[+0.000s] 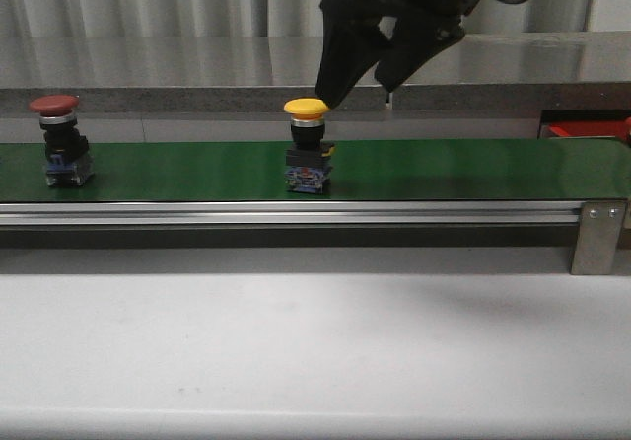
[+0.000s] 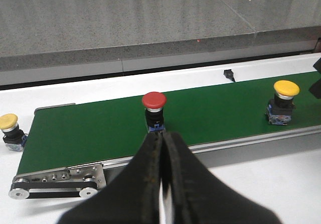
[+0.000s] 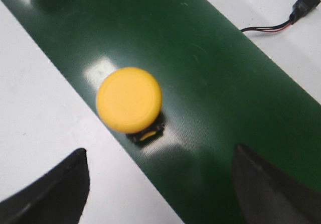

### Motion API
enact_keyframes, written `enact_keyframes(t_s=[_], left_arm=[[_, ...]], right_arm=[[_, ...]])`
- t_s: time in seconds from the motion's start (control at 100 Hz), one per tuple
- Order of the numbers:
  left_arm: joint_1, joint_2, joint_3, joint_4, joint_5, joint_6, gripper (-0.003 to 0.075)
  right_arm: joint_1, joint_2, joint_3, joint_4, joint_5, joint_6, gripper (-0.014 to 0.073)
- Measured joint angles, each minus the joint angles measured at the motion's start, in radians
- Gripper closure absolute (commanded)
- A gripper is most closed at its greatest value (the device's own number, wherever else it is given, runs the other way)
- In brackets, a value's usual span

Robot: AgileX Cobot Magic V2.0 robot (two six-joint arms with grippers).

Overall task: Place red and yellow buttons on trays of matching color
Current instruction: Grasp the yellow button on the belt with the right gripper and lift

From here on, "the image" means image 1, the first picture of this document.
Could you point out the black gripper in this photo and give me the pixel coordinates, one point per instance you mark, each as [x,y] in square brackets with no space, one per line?
[353,42]

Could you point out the green conveyor belt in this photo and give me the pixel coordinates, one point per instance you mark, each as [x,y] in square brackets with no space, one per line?
[432,169]

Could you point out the red plastic tray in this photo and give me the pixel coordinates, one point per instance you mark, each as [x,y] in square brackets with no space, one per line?
[589,129]

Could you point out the grey stone counter slab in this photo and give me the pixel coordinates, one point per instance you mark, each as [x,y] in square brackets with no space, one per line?
[160,75]

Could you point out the white pleated curtain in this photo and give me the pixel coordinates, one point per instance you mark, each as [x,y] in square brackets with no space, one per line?
[248,18]

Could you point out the steel conveyor support bracket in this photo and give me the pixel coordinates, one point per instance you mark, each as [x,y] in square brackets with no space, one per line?
[600,226]

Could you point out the aluminium conveyor frame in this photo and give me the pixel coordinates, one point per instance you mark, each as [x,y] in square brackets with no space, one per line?
[314,212]

